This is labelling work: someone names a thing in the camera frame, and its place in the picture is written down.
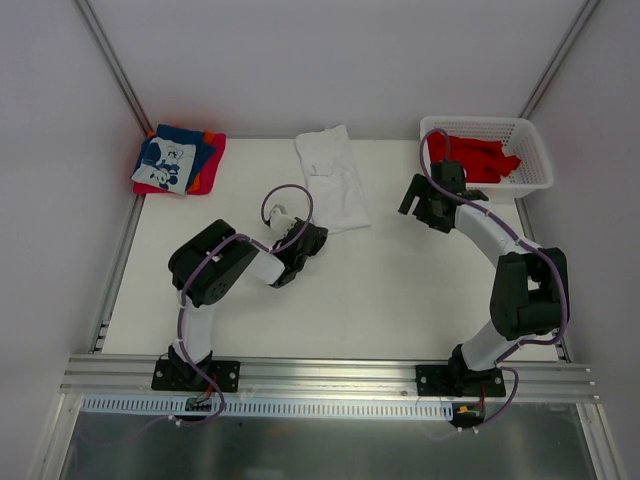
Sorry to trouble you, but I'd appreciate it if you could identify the light blue printed t shirt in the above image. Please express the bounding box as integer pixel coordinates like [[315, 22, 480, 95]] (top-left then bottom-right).
[[131, 137, 196, 195]]

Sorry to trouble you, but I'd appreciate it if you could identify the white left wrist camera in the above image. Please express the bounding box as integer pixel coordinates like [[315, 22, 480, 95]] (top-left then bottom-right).
[[268, 204, 297, 236]]

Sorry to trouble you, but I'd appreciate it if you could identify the pink folded t shirt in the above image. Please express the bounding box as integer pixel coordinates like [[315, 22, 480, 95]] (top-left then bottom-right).
[[132, 130, 227, 196]]

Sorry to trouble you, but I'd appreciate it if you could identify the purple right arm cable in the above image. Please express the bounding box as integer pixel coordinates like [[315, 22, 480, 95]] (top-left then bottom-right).
[[418, 127, 571, 442]]

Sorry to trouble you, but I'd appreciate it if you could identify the red t shirt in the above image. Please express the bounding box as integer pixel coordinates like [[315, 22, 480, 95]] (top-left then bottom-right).
[[427, 132, 521, 184]]

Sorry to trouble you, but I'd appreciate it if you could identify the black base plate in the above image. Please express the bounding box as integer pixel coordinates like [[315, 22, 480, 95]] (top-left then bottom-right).
[[415, 365, 506, 398], [151, 357, 241, 393]]

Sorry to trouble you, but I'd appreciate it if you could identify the white plastic basket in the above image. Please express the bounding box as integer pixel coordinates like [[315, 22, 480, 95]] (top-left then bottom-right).
[[420, 116, 554, 203]]

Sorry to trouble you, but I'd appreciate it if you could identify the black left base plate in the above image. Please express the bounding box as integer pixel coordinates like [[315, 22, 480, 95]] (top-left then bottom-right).
[[151, 357, 241, 393]]

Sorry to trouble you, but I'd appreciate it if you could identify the white t shirt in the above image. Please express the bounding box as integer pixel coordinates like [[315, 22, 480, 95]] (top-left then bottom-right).
[[295, 125, 371, 234]]

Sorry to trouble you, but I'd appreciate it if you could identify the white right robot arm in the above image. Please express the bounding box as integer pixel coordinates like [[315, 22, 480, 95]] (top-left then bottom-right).
[[399, 161, 569, 397]]

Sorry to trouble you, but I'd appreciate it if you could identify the dark blue folded t shirt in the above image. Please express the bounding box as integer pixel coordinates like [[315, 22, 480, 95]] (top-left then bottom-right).
[[139, 123, 218, 193]]

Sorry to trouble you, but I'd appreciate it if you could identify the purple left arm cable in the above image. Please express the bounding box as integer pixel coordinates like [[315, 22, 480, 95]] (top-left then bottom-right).
[[177, 183, 315, 426]]

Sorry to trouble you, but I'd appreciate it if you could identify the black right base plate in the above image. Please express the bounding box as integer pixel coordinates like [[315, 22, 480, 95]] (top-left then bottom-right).
[[415, 365, 506, 398]]

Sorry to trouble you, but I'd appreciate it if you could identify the white slotted cable duct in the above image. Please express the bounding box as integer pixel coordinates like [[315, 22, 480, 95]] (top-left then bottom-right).
[[81, 394, 454, 421]]

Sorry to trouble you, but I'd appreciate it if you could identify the aluminium mounting rail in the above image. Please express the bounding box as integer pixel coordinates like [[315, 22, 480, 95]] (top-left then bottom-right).
[[60, 354, 601, 404]]

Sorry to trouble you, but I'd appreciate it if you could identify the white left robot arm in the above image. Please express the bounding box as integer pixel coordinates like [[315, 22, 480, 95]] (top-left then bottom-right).
[[152, 216, 328, 392]]

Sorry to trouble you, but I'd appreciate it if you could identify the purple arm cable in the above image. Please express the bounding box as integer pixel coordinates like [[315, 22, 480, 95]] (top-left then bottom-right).
[[177, 183, 315, 426], [418, 127, 571, 442]]

